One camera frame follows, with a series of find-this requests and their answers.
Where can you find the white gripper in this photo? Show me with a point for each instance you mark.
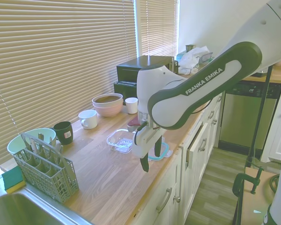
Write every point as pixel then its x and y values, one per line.
pixel 145 143

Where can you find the clear lid with blue rim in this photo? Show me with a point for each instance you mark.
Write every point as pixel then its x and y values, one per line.
pixel 165 150

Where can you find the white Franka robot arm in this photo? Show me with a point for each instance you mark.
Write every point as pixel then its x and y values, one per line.
pixel 201 84

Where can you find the clear glass food container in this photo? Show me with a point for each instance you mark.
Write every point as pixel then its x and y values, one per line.
pixel 119 143

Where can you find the white base cabinets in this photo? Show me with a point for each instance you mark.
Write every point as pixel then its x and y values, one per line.
pixel 196 175

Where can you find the metal cabinet knob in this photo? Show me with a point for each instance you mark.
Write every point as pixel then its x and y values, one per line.
pixel 177 199
pixel 214 121

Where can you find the white ceramic mug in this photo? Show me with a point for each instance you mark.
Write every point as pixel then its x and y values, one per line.
pixel 90 118
pixel 131 106

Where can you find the pink ceramic bowl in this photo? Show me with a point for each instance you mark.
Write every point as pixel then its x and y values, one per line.
pixel 107 99

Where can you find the black toaster oven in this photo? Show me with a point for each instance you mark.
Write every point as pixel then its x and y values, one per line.
pixel 131 70

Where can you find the dark green clamp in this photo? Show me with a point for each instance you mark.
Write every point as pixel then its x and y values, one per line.
pixel 237 181

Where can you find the metal cutlery piece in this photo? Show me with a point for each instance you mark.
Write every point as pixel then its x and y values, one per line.
pixel 33 145
pixel 61 150
pixel 41 138

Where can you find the dark green mug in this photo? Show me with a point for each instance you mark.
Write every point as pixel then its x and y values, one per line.
pixel 63 132

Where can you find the small dark jar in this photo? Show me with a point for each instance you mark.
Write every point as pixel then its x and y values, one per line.
pixel 175 66

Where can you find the stainless steel dishwasher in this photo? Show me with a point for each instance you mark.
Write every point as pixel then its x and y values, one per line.
pixel 243 117

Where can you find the teal packet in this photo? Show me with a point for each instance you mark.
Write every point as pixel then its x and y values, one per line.
pixel 180 56

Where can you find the grey plastic cutlery basket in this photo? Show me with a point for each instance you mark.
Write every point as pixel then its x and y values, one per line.
pixel 49 178

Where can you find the white plastic bag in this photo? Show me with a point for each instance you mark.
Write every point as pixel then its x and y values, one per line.
pixel 192 58

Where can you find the wooden mounting board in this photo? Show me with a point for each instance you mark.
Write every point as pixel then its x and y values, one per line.
pixel 250 206

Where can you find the small green jar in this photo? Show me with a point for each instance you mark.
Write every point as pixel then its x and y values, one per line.
pixel 190 47

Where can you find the white end cabinet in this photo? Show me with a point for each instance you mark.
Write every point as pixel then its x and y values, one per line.
pixel 279 131

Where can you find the stainless steel sink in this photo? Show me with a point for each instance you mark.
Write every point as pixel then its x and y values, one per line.
pixel 25 211

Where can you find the mint green bowl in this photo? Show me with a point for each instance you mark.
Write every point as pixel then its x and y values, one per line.
pixel 14 147

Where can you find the yellow and green sponge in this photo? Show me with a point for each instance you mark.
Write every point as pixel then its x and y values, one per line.
pixel 12 179

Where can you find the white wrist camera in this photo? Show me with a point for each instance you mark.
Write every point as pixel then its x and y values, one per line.
pixel 133 125

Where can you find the black camera stand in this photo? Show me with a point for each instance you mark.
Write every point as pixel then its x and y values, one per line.
pixel 261 105

